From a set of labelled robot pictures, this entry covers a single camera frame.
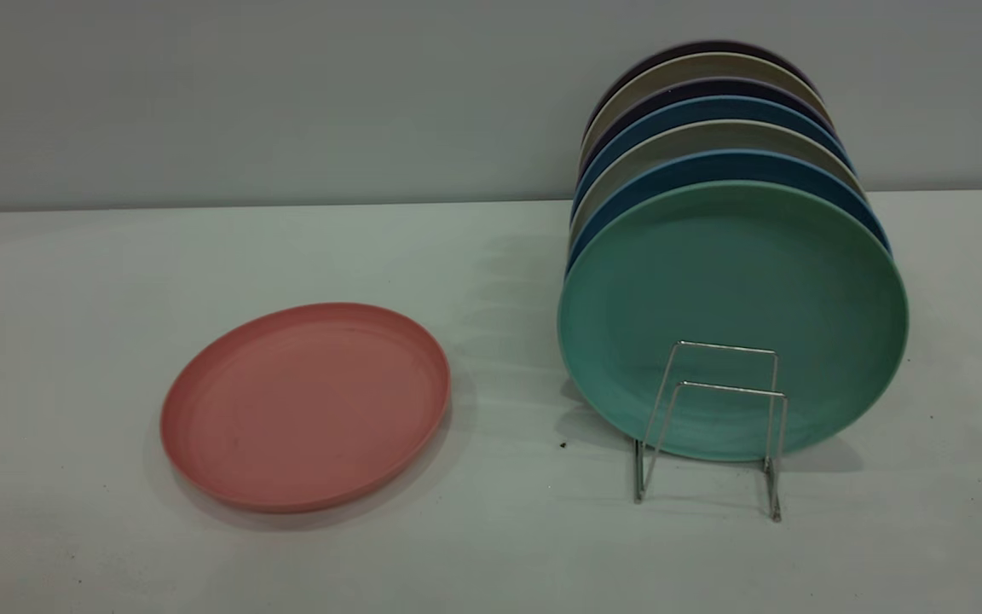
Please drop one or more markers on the dark purple round plate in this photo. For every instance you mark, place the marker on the dark purple round plate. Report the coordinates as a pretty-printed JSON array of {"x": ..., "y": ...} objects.
[
  {"x": 713, "y": 85},
  {"x": 713, "y": 44}
]

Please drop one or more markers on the green round plate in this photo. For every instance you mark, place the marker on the green round plate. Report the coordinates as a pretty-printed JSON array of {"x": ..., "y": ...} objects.
[{"x": 730, "y": 281}]

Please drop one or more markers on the pink round plate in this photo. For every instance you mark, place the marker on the pink round plate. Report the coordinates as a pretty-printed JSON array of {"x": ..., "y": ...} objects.
[{"x": 303, "y": 409}]

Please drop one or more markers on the beige round plate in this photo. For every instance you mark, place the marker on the beige round plate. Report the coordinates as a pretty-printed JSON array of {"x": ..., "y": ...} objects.
[
  {"x": 713, "y": 65},
  {"x": 713, "y": 133}
]

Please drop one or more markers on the blue round plate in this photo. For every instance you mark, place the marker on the blue round plate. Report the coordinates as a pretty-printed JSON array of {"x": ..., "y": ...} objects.
[
  {"x": 713, "y": 165},
  {"x": 713, "y": 107}
]

